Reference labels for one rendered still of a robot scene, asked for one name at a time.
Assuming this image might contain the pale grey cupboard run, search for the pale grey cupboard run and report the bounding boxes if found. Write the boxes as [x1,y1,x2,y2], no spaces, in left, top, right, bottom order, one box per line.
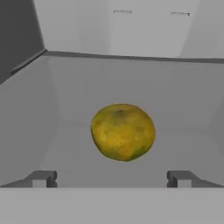
[33,0,224,60]

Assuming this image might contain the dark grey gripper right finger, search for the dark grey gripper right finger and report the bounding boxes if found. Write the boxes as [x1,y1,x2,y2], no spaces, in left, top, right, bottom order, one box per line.
[166,170,224,188]

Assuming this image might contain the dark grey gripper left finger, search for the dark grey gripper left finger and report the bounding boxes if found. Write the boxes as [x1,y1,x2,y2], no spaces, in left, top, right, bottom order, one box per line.
[0,170,58,188]

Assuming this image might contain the yellow-green round fruit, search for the yellow-green round fruit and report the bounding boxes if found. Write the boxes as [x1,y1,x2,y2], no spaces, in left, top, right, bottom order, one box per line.
[90,103,157,162]

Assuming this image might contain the dark grey fridge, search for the dark grey fridge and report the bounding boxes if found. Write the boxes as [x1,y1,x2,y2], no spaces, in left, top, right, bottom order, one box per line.
[0,0,48,86]

